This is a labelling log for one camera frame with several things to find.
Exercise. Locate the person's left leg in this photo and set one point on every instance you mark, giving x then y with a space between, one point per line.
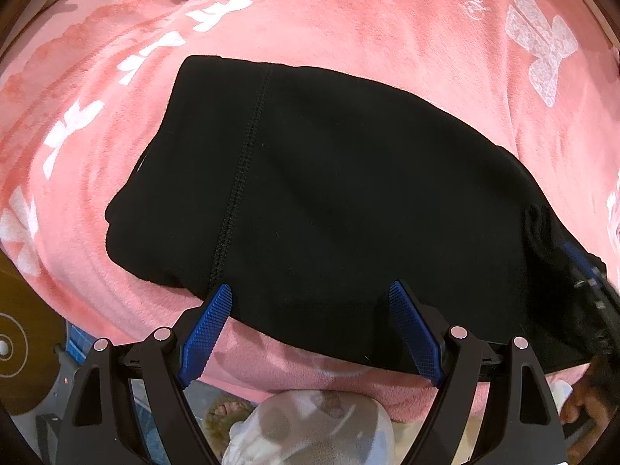
315 426

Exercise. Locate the pink bow-print blanket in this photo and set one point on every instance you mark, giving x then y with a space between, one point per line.
363 24

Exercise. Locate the black pants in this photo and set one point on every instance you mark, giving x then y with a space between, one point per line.
339 193

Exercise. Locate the person's right hand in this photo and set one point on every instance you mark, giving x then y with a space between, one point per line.
588 404

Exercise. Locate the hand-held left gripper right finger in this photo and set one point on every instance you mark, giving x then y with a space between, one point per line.
416 334

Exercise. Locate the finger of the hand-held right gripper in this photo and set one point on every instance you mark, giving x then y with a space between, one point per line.
593 286

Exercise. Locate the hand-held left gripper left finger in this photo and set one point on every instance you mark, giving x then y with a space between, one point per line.
206 334

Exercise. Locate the brown round mat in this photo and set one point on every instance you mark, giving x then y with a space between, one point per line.
24 339

